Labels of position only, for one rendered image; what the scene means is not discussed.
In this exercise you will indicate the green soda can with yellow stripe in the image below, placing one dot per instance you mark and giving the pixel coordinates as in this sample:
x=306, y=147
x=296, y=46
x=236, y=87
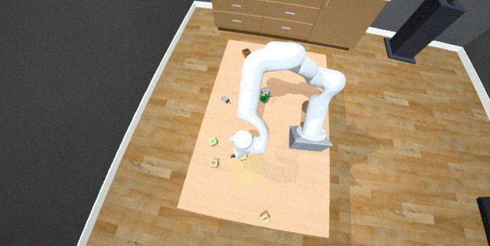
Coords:
x=265, y=94

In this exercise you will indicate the pale yellow square mat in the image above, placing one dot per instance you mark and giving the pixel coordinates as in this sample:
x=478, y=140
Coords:
x=247, y=171

